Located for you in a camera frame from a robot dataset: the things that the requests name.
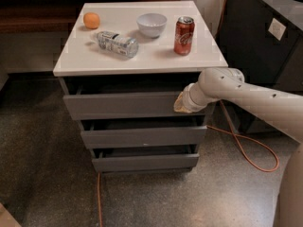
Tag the red cola can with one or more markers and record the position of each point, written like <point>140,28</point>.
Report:
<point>183,35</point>

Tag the white wall outlet plate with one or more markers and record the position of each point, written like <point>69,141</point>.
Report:
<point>277,29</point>

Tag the white-topped grey drawer cabinet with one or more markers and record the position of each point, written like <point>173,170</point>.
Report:
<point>83,67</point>

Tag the grey middle drawer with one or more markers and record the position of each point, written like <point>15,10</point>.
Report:
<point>144,132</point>

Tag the grey top drawer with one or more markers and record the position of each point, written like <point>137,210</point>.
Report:
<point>153,102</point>

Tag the grey drawer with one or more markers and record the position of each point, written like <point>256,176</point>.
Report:
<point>153,102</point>
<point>144,132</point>
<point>145,159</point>

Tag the clear plastic water bottle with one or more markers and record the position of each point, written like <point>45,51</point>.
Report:
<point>119,44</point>

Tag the white bowl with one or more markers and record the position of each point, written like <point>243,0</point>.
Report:
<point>151,24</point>

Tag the black cabinet with counter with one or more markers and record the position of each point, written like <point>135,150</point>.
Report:
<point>246,44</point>

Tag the foam-padded gripper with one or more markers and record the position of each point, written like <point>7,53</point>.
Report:
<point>188,100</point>

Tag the grey bottom drawer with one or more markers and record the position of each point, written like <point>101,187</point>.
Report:
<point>145,159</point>

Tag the dark wooden bench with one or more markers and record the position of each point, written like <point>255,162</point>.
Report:
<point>21,16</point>

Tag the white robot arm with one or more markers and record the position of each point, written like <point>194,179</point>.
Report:
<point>283,111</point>

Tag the orange fruit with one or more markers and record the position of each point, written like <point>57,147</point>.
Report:
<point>91,20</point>

